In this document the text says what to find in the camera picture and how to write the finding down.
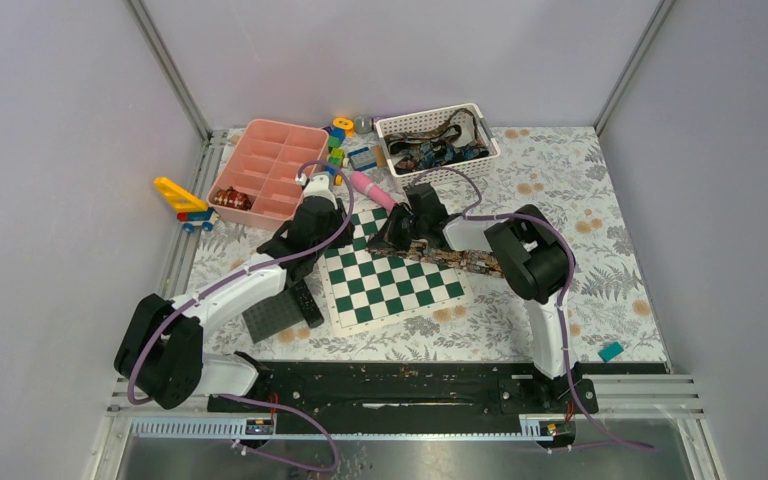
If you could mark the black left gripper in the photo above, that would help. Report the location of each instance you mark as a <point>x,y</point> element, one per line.
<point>339,215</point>

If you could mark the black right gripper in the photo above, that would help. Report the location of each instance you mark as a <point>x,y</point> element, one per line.
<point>390,236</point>

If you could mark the pink divided organizer tray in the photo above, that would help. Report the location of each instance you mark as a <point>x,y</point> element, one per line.
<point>264,164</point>

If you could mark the brown floral patterned tie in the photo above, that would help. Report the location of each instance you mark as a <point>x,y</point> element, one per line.
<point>472,261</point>

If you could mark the white perforated plastic basket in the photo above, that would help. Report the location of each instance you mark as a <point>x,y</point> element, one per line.
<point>458,124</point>

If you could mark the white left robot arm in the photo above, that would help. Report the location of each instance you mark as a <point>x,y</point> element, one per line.
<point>162,353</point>

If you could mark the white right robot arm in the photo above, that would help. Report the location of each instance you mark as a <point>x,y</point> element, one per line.
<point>522,247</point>

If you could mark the blue patterned tie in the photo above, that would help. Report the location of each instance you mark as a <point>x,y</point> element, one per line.
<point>430,155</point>

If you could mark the blue grey lego brick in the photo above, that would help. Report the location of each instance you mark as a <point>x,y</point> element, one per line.
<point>362,159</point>

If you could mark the wooden rectangular block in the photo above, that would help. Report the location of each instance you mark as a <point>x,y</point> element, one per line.
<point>380,157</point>

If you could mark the green white chessboard mat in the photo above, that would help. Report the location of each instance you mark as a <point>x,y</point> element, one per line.
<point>366,291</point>

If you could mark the rolled red patterned tie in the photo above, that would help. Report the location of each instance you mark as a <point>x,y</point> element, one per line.
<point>232,198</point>

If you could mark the colourful lego block vehicle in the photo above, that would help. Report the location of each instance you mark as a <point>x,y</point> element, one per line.
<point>338,131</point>

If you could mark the purple glitter microphone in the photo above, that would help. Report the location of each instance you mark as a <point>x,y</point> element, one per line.
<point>363,124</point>

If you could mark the grey lego baseplate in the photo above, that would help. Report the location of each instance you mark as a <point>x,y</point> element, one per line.
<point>271,316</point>

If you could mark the yellow toy crane car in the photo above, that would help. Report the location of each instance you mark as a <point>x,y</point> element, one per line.
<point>193,213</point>

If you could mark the small teal block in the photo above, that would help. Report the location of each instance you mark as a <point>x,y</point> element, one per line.
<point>610,352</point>

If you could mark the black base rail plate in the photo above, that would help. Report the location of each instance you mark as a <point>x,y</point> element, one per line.
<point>413,398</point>

